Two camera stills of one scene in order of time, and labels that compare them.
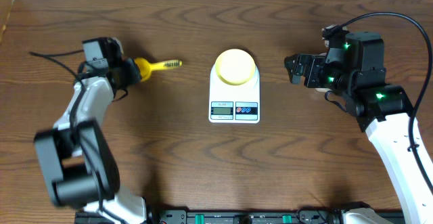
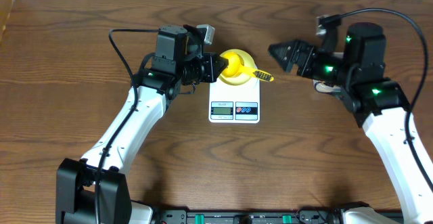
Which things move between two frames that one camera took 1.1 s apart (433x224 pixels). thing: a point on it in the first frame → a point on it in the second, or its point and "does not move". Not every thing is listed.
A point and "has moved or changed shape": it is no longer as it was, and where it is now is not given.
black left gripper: [132, 78] → [208, 73]
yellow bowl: [235, 67] does not move
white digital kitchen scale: [232, 104] does not move
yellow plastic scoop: [145, 68] has moved or changed shape
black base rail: [300, 216] does not move
